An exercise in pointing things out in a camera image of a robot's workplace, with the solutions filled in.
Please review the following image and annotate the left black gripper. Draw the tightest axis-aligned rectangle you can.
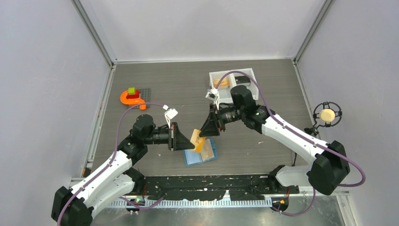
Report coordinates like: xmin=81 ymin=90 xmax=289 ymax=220
xmin=144 ymin=122 xmax=194 ymax=151

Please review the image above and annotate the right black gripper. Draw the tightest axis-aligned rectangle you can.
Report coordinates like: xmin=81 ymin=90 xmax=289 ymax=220
xmin=200 ymin=104 xmax=245 ymax=138

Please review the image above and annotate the gold credit card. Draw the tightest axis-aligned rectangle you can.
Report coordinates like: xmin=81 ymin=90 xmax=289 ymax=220
xmin=190 ymin=129 xmax=206 ymax=153
xmin=201 ymin=143 xmax=215 ymax=161

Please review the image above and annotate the blue card holder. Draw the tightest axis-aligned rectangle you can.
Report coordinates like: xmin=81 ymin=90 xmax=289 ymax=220
xmin=183 ymin=138 xmax=218 ymax=166

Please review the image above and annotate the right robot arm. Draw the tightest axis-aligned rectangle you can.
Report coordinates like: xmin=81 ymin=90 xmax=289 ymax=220
xmin=199 ymin=85 xmax=350 ymax=195

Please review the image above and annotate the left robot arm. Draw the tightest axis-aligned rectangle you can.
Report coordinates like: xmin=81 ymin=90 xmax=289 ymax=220
xmin=51 ymin=114 xmax=195 ymax=226

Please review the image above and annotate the orange card stack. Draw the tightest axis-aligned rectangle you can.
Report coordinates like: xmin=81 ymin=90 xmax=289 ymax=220
xmin=212 ymin=77 xmax=230 ymax=89

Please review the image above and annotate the black card stack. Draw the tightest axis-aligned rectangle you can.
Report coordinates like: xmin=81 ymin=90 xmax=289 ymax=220
xmin=234 ymin=75 xmax=251 ymax=86

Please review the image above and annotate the white two-compartment tray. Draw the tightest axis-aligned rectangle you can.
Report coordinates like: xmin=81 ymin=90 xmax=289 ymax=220
xmin=209 ymin=70 xmax=259 ymax=103

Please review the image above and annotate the grey building baseplate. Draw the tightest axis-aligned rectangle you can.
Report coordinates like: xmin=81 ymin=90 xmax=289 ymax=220
xmin=137 ymin=88 xmax=151 ymax=103

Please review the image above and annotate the red toy block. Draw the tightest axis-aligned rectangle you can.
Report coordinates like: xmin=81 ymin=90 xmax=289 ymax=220
xmin=127 ymin=89 xmax=140 ymax=99

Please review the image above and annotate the green toy cube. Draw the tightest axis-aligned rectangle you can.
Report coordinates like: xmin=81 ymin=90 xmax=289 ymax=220
xmin=128 ymin=87 xmax=136 ymax=95

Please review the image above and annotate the orange curved toy piece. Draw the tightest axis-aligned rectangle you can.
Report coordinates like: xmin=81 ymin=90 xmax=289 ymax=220
xmin=120 ymin=89 xmax=147 ymax=110

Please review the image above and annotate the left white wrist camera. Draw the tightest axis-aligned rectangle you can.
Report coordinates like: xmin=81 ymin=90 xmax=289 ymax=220
xmin=162 ymin=105 xmax=178 ymax=128

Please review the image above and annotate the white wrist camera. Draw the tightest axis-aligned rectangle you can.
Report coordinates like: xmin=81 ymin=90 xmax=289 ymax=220
xmin=162 ymin=105 xmax=178 ymax=128
xmin=205 ymin=88 xmax=220 ymax=109

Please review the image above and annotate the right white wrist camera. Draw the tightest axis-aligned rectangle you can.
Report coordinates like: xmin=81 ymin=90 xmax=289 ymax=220
xmin=205 ymin=88 xmax=220 ymax=109

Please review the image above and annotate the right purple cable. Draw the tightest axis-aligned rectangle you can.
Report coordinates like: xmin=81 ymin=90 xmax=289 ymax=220
xmin=215 ymin=71 xmax=367 ymax=188

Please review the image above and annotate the black microphone with mount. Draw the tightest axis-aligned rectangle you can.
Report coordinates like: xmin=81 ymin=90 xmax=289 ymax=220
xmin=304 ymin=101 xmax=343 ymax=136

